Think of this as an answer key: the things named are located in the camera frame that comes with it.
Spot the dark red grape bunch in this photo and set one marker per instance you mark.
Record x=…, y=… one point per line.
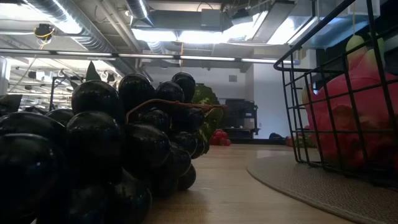
x=221, y=137

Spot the long red vegetable green end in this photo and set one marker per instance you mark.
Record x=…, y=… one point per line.
x=289, y=141

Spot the black grape bunch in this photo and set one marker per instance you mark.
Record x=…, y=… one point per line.
x=93, y=140

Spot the pink dragon fruit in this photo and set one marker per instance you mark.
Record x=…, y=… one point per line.
x=367, y=102

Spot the black equipment rack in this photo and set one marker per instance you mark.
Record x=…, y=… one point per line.
x=241, y=115

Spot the long horizontal light bar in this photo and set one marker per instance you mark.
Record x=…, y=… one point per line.
x=146, y=56

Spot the dark blue bag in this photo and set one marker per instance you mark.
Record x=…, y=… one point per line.
x=275, y=136

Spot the pink grape bunch green leaf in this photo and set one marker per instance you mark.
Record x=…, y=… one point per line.
x=304, y=141

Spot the round beige placemat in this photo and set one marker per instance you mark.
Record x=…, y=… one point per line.
x=304, y=193

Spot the dark flat monitor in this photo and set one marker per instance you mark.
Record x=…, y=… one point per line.
x=9, y=104

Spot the grey wall vent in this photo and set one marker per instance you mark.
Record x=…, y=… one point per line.
x=232, y=78

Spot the black aluminium table frame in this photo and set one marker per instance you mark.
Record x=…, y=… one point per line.
x=264, y=141

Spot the grey rectangular duct box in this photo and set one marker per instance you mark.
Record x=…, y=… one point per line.
x=211, y=18

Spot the small round silver duct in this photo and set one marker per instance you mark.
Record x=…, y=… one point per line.
x=138, y=9

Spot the wide flat silver duct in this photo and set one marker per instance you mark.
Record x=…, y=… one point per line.
x=273, y=18

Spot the large round silver duct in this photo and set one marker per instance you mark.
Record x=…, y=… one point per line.
x=84, y=32

